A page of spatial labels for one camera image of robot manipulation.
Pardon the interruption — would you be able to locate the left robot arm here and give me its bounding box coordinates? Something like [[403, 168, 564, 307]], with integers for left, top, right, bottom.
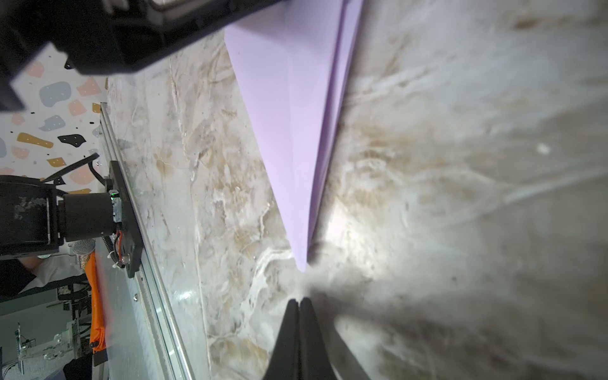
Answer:
[[1, 1, 268, 259]]

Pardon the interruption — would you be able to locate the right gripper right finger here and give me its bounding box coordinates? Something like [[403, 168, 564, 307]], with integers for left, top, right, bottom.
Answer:
[[299, 298, 337, 380]]

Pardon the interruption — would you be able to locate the lilac square paper sheet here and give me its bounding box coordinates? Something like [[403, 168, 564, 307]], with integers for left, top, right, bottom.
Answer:
[[224, 1, 363, 270]]

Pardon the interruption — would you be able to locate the orange cloth outside enclosure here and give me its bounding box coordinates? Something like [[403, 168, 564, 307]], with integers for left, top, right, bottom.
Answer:
[[85, 253, 106, 353]]

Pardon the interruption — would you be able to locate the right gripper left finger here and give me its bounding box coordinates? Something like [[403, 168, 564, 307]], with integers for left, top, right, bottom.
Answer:
[[263, 299, 300, 380]]

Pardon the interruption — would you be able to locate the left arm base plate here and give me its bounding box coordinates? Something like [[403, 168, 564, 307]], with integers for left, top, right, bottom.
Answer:
[[106, 160, 144, 279]]

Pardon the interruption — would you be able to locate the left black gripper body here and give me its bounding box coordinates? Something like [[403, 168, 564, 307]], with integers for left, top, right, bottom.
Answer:
[[1, 0, 273, 112]]

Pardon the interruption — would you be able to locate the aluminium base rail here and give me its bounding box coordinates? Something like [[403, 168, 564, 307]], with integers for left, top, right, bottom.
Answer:
[[97, 103, 194, 379]]

